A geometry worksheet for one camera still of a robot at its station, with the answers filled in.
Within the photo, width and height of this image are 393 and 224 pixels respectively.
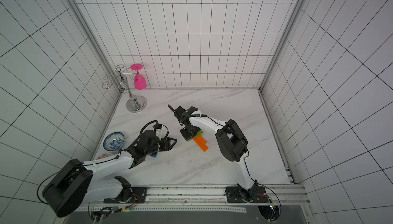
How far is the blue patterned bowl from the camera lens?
2.93 feet

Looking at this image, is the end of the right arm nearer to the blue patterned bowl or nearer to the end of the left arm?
the end of the left arm

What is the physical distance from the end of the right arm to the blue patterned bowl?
15.3 inches

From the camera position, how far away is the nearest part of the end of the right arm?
2.20 ft
